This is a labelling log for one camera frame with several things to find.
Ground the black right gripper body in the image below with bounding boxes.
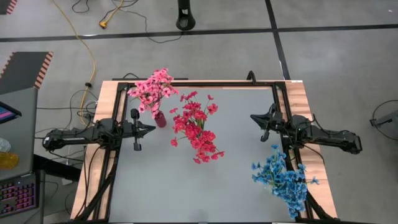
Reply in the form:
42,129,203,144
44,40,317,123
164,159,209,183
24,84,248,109
271,111,294,136

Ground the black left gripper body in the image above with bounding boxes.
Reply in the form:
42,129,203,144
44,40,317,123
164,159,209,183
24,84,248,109
119,119,136,139

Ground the red ribbed glass vase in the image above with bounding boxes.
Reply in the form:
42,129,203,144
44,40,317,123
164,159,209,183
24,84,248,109
154,111,168,128

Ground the grey floor stand base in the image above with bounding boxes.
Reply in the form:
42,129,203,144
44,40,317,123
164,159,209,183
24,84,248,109
369,110,398,128

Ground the grey desk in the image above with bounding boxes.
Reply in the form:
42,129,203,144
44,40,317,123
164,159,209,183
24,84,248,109
0,86,39,181

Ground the computer monitor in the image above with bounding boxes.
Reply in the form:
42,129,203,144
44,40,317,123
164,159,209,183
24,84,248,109
0,101,22,125

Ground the dark striped-edge floor mat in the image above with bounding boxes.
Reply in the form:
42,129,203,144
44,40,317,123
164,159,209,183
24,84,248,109
0,51,54,96
0,0,19,16

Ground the clear plastic cup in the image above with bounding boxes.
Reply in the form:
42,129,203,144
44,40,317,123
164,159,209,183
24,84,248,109
0,138,12,153

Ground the backlit computer keyboard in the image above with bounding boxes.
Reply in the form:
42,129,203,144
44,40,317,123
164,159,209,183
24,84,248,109
0,172,40,218

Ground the black cable hook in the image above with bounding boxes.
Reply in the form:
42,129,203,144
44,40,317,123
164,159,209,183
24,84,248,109
246,70,258,85

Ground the black aluminium table frame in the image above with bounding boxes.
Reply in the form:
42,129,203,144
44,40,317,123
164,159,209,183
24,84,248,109
73,79,340,224

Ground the yellow hanging power cable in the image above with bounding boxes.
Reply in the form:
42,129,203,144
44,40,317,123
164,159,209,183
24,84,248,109
51,0,97,110

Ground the black looped floor cable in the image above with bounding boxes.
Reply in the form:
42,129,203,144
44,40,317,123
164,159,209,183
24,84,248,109
371,99,398,142

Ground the yellow plug extension cable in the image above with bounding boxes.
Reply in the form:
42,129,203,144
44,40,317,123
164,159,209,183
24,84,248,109
98,0,124,29

